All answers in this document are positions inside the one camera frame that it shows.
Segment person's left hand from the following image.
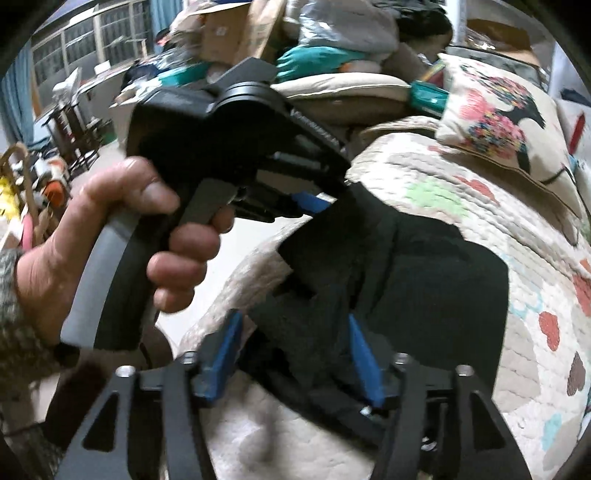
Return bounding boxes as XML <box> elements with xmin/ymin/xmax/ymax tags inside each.
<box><xmin>15</xmin><ymin>157</ymin><xmax>237</xmax><ymax>346</ymax></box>

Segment person's left forearm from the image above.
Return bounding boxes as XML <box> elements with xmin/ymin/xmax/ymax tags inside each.
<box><xmin>0</xmin><ymin>248</ymin><xmax>63</xmax><ymax>386</ymax></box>

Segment window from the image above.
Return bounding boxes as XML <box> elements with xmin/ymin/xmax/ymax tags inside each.
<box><xmin>31</xmin><ymin>0</ymin><xmax>155</xmax><ymax>85</ymax></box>

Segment floral print pillow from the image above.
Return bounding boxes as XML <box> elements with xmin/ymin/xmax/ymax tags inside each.
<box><xmin>435</xmin><ymin>52</ymin><xmax>586</xmax><ymax>219</ymax></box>

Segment black pants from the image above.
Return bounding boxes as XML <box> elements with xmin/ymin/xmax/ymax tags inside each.
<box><xmin>247</xmin><ymin>184</ymin><xmax>509</xmax><ymax>446</ymax></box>

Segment beige cushion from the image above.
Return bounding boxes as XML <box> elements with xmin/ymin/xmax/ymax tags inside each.
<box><xmin>270</xmin><ymin>73</ymin><xmax>413</xmax><ymax>128</ymax></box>

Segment blue curtain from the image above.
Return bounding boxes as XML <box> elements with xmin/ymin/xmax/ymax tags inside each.
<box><xmin>0</xmin><ymin>50</ymin><xmax>37</xmax><ymax>136</ymax></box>

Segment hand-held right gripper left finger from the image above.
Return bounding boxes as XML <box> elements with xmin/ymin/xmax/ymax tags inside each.
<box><xmin>55</xmin><ymin>309</ymin><xmax>245</xmax><ymax>480</ymax></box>

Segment grey plastic bag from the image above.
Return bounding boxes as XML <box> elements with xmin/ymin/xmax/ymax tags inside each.
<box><xmin>295</xmin><ymin>0</ymin><xmax>400</xmax><ymax>52</ymax></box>

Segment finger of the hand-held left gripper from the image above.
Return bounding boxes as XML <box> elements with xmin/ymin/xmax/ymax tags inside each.
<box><xmin>276</xmin><ymin>188</ymin><xmax>337</xmax><ymax>223</ymax></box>

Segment white cushion with red mark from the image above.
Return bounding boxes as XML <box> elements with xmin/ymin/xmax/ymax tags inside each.
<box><xmin>555</xmin><ymin>98</ymin><xmax>591</xmax><ymax>158</ymax></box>

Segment dark wooden chair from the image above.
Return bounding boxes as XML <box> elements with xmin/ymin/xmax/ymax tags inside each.
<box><xmin>43</xmin><ymin>100</ymin><xmax>101</xmax><ymax>172</ymax></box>

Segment black cloth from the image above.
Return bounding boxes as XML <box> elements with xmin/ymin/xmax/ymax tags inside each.
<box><xmin>396</xmin><ymin>8</ymin><xmax>454</xmax><ymax>47</ymax></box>

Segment cardboard box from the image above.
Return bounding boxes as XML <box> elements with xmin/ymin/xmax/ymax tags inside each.
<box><xmin>198</xmin><ymin>4</ymin><xmax>260</xmax><ymax>66</ymax></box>

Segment heart print quilt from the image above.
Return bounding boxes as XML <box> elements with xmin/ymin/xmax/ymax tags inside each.
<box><xmin>178</xmin><ymin>115</ymin><xmax>591</xmax><ymax>480</ymax></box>

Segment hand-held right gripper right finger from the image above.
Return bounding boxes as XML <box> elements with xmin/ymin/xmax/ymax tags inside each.
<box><xmin>348</xmin><ymin>314</ymin><xmax>534</xmax><ymax>480</ymax></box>

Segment teal box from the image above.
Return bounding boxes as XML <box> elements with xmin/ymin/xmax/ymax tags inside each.
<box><xmin>409</xmin><ymin>79</ymin><xmax>452</xmax><ymax>110</ymax></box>

